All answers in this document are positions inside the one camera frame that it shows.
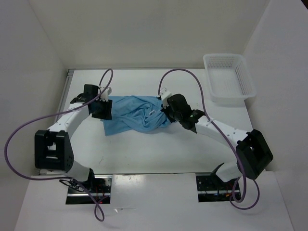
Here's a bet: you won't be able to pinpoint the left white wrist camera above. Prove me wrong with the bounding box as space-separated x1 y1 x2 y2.
99 87 112 102

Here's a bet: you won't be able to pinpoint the light blue shorts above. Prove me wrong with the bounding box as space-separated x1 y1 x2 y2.
102 95 171 136

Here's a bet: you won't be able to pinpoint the white plastic basket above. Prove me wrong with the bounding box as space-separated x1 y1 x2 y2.
203 53 257 105

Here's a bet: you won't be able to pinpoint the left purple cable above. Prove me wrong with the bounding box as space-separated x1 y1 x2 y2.
4 68 114 222

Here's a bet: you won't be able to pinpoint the purple cable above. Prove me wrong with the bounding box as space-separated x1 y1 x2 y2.
4 68 114 222
157 69 261 210

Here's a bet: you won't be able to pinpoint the aluminium table edge rail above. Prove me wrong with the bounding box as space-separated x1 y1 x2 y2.
38 68 75 175

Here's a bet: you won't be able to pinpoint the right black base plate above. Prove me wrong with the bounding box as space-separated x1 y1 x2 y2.
195 173 235 203

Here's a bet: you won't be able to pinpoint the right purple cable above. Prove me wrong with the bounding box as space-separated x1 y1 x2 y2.
157 69 261 210

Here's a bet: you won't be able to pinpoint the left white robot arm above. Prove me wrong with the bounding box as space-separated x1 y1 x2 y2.
34 84 112 193

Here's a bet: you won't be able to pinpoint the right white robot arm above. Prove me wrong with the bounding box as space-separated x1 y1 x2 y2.
158 92 273 189

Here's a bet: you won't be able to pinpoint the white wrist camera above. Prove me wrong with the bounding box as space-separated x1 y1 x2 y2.
158 88 172 108
99 87 112 102

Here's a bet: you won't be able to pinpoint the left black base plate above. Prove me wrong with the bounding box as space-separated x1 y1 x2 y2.
63 175 112 205

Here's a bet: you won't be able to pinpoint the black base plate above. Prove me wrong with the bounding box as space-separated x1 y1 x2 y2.
195 173 235 203
63 175 112 205

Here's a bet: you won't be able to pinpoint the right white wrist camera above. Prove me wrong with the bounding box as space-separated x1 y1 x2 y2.
158 88 172 108

